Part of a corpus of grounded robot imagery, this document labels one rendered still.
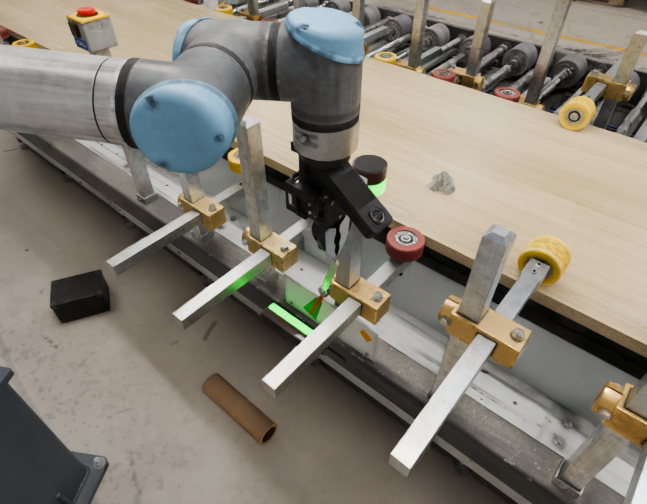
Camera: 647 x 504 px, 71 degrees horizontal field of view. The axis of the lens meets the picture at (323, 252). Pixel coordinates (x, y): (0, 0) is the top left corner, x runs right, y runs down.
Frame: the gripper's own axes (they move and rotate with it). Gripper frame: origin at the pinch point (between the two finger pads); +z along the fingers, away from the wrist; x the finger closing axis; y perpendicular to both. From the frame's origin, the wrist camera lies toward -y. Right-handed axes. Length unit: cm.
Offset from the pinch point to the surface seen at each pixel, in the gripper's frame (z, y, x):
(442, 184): 10.5, 2.2, -43.9
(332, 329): 15.1, -2.4, 3.1
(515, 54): 18, 29, -155
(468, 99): 11, 19, -91
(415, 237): 10.8, -2.7, -23.9
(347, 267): 8.5, 1.5, -6.0
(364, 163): -10.9, 3.4, -11.9
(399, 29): 20, 85, -153
